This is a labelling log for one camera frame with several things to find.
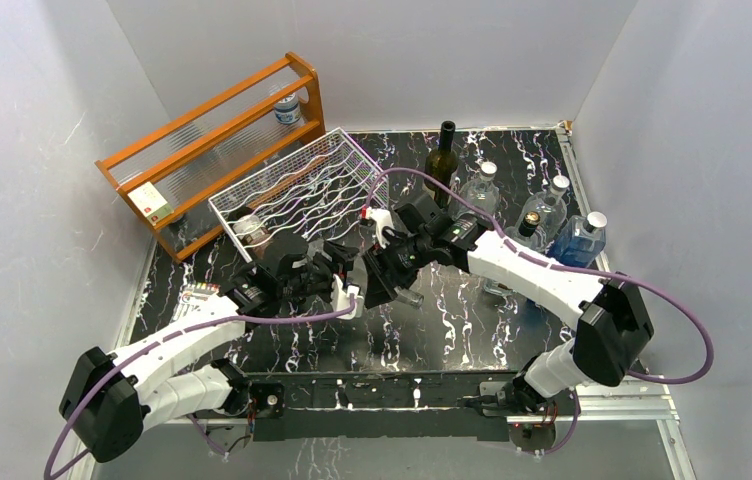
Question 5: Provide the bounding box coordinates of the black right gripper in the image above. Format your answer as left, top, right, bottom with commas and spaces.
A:
361, 232, 435, 308

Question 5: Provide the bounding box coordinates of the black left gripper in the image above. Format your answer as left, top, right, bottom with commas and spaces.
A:
279, 243, 358, 303

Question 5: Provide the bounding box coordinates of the small clear glass bottle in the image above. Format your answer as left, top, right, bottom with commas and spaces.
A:
393, 282, 425, 310

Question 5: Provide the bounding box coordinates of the green wine bottle grey foil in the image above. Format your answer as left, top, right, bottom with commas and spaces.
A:
229, 207, 273, 260

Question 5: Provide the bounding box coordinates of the dark green tall wine bottle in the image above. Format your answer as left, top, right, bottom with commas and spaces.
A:
424, 120, 458, 210

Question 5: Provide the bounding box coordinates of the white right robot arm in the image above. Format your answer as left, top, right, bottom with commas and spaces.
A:
361, 199, 654, 416

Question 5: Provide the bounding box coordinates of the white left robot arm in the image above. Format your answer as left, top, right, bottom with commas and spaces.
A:
59, 234, 364, 463

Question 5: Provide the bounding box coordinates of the round clear bottle white cap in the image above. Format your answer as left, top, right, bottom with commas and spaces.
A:
459, 161, 500, 216

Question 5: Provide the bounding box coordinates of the clear square bottle gold cap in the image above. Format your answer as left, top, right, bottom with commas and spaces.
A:
483, 211, 543, 297

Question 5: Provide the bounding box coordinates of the large clear bottle white cap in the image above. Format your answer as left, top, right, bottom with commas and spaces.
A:
521, 175, 571, 251

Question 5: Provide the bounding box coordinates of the orange wooden shelf rack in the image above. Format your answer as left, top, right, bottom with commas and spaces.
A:
96, 52, 326, 262

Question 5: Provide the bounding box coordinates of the pack of coloured markers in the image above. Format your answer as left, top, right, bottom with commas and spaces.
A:
170, 282, 220, 323

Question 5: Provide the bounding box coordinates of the white green small box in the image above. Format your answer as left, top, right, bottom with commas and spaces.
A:
128, 182, 174, 226

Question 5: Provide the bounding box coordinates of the blue white round jar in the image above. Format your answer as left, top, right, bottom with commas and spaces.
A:
273, 93, 301, 125

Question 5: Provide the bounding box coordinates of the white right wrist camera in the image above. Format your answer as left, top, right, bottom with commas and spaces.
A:
361, 206, 394, 248

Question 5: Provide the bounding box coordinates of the white wire wine rack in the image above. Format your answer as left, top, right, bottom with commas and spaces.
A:
209, 128, 390, 261

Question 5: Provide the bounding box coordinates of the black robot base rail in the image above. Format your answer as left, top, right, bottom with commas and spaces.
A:
198, 370, 575, 445

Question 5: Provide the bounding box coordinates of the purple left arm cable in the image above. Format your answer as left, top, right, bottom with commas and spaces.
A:
41, 294, 359, 480

